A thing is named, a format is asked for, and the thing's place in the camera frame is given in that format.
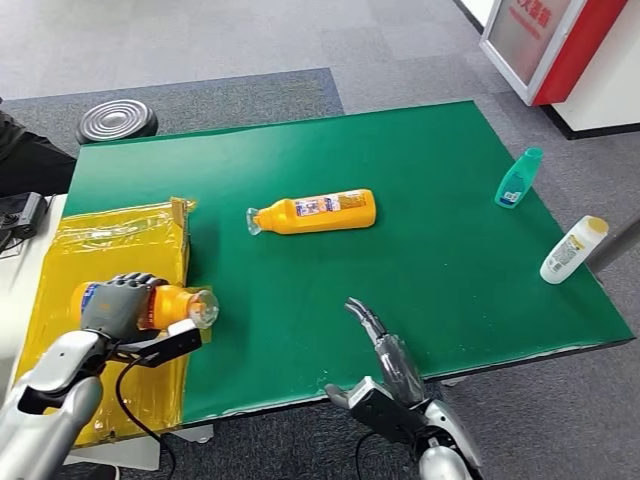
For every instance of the white bottle with yellow cap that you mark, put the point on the white bottle with yellow cap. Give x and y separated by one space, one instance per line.
570 252

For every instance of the green table mat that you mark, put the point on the green table mat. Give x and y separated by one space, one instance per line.
425 199

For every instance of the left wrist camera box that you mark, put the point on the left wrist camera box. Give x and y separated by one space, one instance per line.
172 341

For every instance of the white table foot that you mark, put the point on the white table foot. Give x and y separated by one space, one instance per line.
198 434

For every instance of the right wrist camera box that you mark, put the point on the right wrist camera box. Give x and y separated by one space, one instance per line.
380 411

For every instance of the teal translucent bottle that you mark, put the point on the teal translucent bottle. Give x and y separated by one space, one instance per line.
518 179

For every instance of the orange bottle with clear cap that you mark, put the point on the orange bottle with clear cap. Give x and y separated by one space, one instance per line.
324 212
172 306

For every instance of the person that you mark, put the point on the person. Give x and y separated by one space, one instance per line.
30 162

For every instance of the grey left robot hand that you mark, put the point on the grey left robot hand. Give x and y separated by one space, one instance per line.
115 308

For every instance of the black electronic device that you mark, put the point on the black electronic device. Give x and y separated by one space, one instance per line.
23 213

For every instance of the red and white display stand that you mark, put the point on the red and white display stand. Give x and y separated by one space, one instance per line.
575 52

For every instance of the black round ribbed stool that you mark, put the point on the black round ribbed stool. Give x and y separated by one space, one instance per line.
116 120

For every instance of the yellow plastic wrapped box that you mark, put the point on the yellow plastic wrapped box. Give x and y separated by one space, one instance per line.
115 245

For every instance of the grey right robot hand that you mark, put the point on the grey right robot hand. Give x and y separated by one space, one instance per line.
395 364

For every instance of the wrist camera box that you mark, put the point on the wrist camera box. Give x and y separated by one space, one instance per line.
172 341
380 411

